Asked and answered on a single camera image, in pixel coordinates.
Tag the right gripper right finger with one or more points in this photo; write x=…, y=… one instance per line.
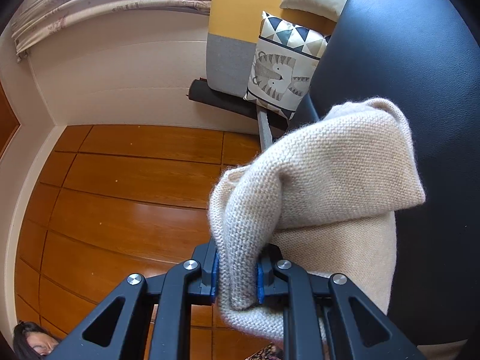
x=326, y=318

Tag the grey yellow blue sofa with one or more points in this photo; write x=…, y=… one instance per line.
x=233, y=31

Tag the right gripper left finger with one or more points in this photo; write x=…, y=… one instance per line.
x=147, y=318

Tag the tiger print cushion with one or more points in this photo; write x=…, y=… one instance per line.
x=285, y=58

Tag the person's dark-haired head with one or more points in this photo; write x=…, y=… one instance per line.
x=32, y=342

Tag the beige knitted sweater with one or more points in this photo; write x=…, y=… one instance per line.
x=326, y=194

